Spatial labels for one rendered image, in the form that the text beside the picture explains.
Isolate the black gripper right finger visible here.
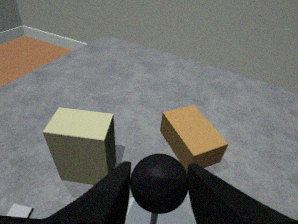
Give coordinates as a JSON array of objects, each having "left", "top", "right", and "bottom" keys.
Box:
[{"left": 187, "top": 163, "right": 298, "bottom": 224}]

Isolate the pale yellow rectangular block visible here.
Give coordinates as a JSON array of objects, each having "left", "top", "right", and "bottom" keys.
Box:
[{"left": 42, "top": 107, "right": 116, "bottom": 185}]

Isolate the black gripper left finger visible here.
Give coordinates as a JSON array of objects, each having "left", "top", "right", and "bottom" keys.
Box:
[{"left": 0, "top": 162, "right": 131, "bottom": 224}]

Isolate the tan rectangular block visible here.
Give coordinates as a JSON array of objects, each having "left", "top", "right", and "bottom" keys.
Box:
[{"left": 160, "top": 105, "right": 228, "bottom": 173}]

